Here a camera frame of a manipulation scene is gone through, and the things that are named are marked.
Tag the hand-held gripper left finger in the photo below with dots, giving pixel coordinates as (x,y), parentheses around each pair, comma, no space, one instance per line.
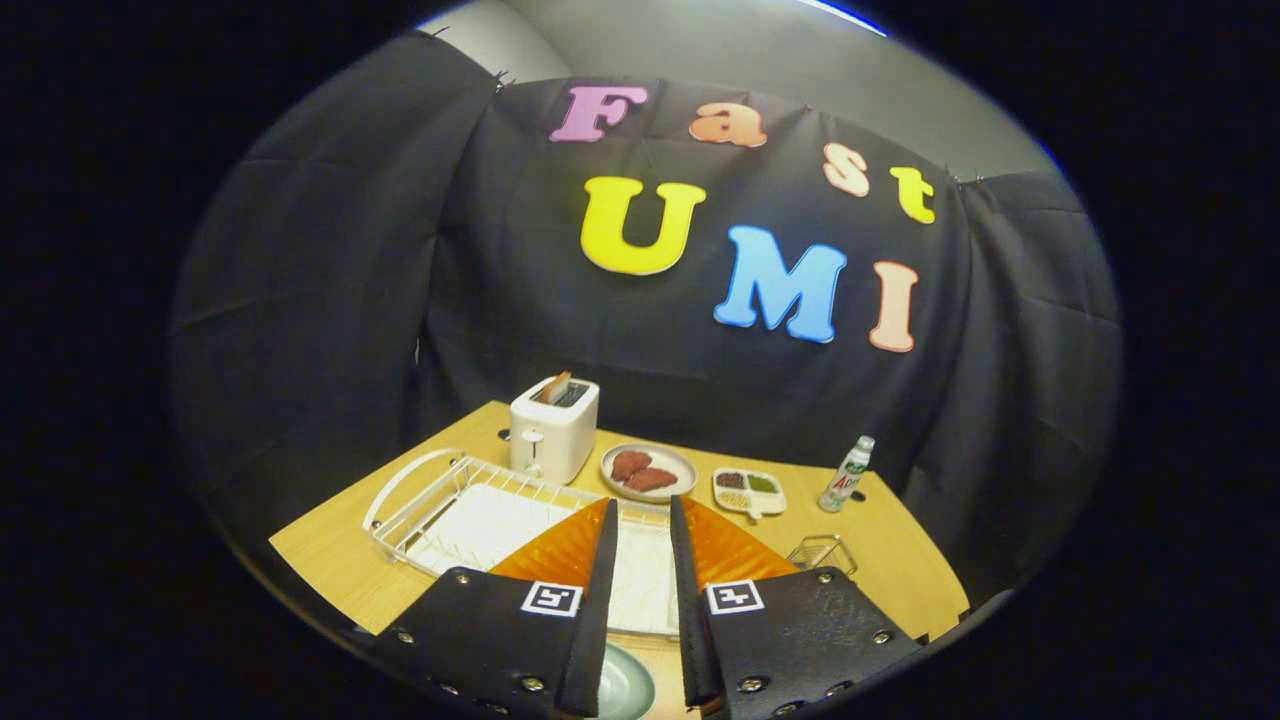
(598,620)

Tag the white drink bottle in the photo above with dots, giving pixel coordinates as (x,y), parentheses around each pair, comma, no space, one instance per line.
(845,480)

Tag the white divided dish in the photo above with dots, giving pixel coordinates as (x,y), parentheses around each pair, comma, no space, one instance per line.
(770,503)

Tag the white toaster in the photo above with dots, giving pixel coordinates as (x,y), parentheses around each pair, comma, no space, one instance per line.
(555,435)

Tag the white oval dish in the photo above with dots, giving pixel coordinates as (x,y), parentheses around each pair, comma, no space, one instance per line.
(682,465)

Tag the dark red beans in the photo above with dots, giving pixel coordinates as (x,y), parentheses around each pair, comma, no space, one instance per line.
(731,480)

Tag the green beans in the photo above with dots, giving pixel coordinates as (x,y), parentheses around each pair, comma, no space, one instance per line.
(763,483)

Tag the toast slice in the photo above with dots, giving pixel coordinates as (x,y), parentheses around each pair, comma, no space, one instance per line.
(555,388)

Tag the yellow soybeans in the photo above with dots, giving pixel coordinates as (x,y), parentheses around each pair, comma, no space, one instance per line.
(733,499)

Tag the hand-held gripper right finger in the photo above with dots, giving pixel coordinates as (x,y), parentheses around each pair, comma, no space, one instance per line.
(688,620)

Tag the red meat piece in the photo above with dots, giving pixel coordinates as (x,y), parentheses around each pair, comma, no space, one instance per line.
(652,480)
(630,465)

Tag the pale green plate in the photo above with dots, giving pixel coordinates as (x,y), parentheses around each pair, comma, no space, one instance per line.
(625,690)

